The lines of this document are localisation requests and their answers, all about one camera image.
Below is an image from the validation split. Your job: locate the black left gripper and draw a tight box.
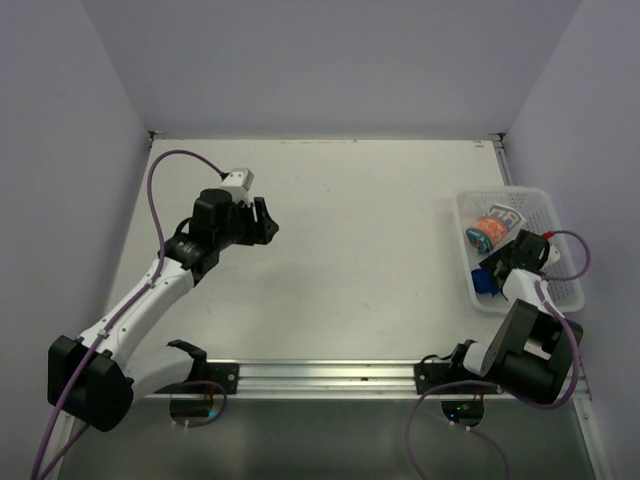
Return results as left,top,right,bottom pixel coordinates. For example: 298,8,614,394
214,196,278,250

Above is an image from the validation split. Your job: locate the blue towel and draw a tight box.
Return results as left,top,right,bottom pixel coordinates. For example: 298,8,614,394
471,268,500,297

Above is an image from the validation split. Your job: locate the rabbit print towel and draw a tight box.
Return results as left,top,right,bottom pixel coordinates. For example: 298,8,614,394
465,203,526,254

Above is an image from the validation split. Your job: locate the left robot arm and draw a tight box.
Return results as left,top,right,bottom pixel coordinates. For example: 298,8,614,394
47,188,279,432

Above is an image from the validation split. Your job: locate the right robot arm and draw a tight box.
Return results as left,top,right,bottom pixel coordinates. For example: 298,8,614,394
445,229,591,409

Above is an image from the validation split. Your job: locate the white plastic basket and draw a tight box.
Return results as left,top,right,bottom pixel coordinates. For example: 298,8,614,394
452,186,584,314

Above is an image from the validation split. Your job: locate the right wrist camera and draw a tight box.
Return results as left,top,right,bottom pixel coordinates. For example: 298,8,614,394
543,231,561,266

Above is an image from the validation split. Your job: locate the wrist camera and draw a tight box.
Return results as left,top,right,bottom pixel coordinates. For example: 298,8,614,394
220,168,254,194
543,231,561,266

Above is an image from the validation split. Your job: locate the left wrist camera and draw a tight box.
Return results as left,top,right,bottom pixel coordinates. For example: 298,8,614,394
220,168,254,194

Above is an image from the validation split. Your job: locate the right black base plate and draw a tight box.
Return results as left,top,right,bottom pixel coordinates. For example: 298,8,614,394
413,355,498,395

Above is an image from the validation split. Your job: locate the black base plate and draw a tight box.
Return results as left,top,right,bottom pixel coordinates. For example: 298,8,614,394
163,361,240,395
413,355,498,395

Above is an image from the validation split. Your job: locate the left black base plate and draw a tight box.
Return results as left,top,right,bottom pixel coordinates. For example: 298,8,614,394
163,361,240,395

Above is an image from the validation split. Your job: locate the aluminium mounting rail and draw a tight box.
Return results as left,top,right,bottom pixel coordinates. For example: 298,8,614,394
207,359,417,400

